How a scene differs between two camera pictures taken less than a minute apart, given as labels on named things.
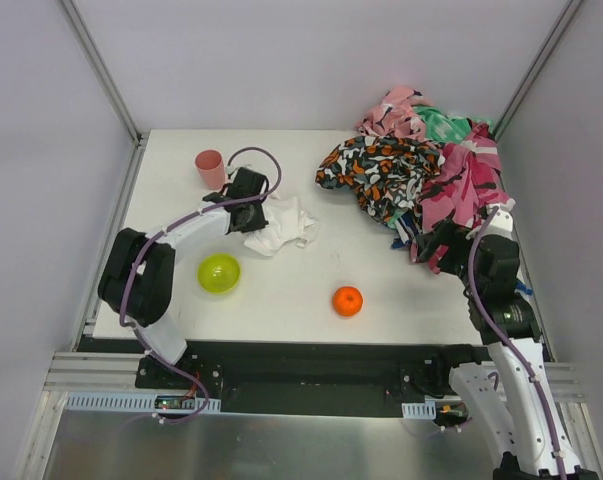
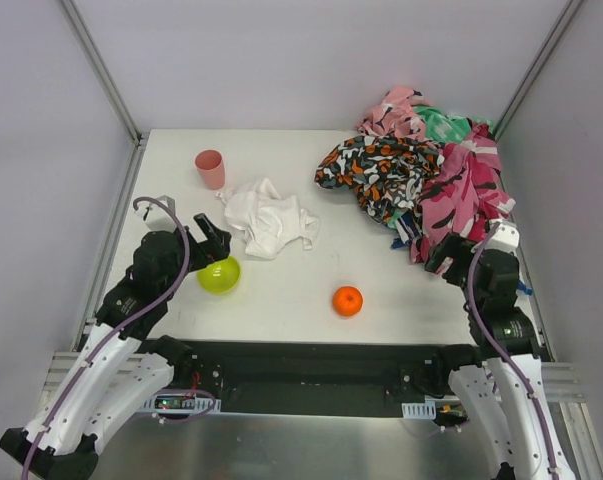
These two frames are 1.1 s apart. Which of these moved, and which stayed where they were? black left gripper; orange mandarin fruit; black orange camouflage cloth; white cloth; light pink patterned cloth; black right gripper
Moved: black right gripper; black left gripper
Stayed: black orange camouflage cloth; orange mandarin fruit; light pink patterned cloth; white cloth
